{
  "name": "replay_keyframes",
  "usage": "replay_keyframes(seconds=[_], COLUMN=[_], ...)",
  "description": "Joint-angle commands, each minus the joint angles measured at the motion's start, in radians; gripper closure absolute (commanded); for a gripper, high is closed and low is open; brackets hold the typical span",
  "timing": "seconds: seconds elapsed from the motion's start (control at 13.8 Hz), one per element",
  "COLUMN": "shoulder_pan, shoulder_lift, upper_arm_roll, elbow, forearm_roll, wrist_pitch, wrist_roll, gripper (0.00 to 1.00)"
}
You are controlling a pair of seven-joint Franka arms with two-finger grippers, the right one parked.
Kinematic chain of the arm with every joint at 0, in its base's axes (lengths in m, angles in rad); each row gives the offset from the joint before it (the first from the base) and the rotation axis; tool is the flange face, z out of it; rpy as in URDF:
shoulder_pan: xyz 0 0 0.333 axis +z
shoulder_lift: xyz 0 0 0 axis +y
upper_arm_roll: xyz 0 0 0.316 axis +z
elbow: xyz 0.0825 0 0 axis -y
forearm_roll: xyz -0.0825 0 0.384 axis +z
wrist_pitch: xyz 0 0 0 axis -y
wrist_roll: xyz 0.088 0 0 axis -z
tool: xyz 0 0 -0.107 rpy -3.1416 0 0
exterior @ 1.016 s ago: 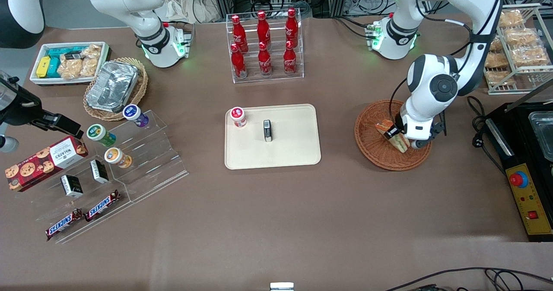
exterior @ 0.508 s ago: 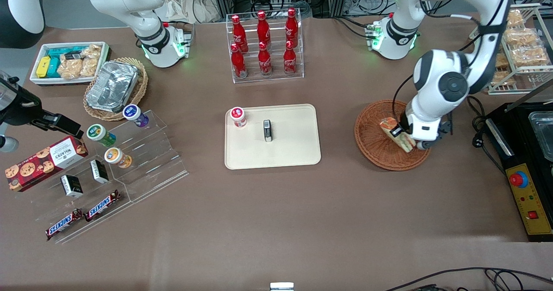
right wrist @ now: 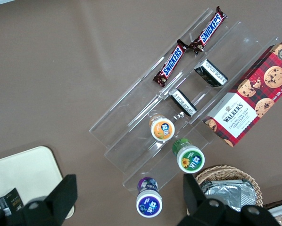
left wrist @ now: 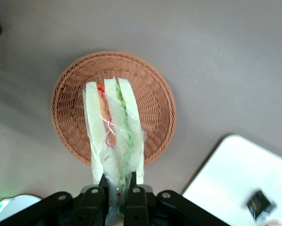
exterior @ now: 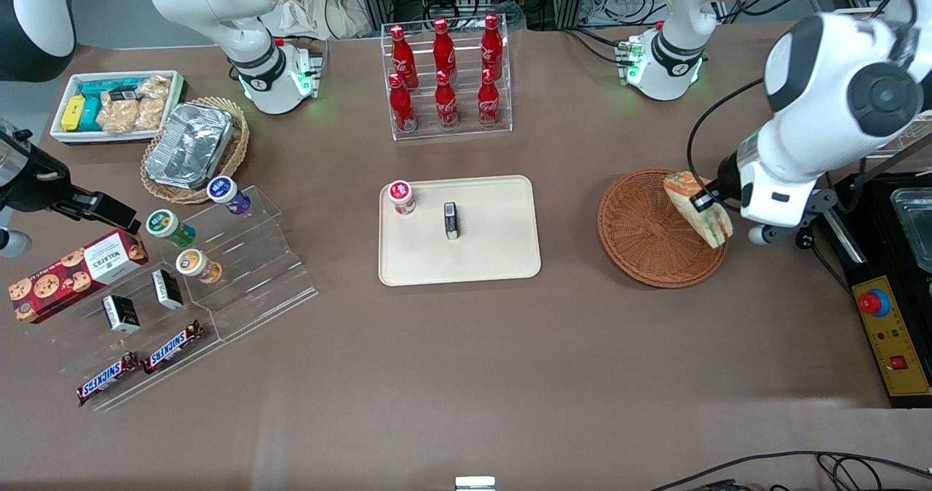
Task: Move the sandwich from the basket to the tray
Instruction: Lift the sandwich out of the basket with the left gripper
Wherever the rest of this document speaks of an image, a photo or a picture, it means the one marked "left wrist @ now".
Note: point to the plastic-wrapped white bread sandwich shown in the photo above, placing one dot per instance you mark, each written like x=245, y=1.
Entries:
x=115, y=131

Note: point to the white plastic tray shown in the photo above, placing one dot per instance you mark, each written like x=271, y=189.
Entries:
x=228, y=176

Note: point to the white rounded device green light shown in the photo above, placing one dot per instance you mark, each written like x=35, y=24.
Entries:
x=16, y=203

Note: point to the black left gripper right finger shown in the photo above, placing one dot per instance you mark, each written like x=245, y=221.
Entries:
x=141, y=207

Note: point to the brown woven wicker basket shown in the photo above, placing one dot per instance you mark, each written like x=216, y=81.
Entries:
x=155, y=106

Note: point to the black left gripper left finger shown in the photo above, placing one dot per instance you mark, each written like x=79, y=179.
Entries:
x=89, y=207

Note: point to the small black packet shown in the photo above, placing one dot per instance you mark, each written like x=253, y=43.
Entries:
x=261, y=203

